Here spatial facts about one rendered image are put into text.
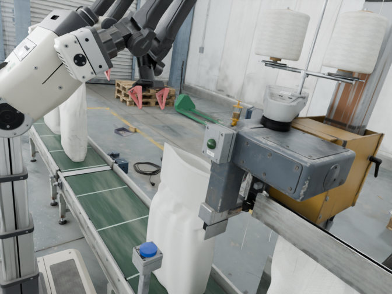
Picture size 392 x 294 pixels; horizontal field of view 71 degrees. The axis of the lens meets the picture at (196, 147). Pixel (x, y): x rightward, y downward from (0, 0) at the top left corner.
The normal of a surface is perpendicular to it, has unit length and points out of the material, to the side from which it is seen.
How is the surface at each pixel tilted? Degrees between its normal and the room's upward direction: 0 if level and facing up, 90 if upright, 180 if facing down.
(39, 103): 115
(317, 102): 90
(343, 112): 90
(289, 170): 90
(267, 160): 90
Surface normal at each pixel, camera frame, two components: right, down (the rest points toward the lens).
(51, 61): 0.57, 0.37
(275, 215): -0.78, 0.10
